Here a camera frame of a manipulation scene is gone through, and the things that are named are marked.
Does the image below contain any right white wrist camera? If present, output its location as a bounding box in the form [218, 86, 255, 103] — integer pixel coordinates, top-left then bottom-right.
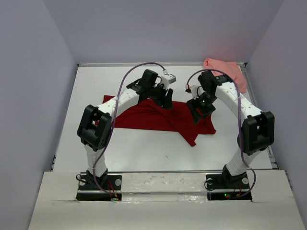
[185, 84, 203, 99]

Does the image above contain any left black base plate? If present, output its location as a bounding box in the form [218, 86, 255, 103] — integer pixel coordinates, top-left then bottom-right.
[76, 172, 122, 202]

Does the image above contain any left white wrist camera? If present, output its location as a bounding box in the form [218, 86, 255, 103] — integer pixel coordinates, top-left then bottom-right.
[160, 70, 177, 88]

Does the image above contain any red t shirt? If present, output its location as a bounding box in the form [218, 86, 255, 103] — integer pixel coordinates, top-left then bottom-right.
[115, 99, 216, 147]

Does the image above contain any aluminium rail right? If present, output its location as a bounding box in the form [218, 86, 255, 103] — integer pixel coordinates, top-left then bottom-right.
[240, 63, 279, 170]

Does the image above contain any aluminium rail back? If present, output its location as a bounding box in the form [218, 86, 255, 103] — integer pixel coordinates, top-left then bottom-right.
[77, 61, 248, 68]

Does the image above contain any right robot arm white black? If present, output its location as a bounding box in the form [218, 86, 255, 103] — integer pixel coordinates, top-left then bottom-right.
[186, 69, 275, 188]

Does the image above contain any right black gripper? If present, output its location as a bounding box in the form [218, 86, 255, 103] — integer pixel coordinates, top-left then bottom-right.
[186, 92, 218, 125]

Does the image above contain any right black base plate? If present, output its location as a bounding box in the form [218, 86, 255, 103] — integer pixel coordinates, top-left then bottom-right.
[204, 173, 251, 201]

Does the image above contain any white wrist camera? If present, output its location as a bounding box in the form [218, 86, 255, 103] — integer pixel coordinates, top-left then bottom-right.
[185, 84, 203, 99]
[160, 70, 177, 88]

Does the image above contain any pink t shirt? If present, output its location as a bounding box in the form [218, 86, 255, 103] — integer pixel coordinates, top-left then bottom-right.
[203, 58, 247, 93]

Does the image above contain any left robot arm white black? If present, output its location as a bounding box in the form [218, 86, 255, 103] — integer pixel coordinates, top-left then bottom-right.
[77, 69, 176, 189]

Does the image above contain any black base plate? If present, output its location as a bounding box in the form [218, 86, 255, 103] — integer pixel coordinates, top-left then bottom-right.
[204, 173, 251, 201]
[76, 172, 122, 202]

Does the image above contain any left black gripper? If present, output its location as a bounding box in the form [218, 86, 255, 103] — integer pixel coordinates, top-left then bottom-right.
[148, 83, 174, 110]

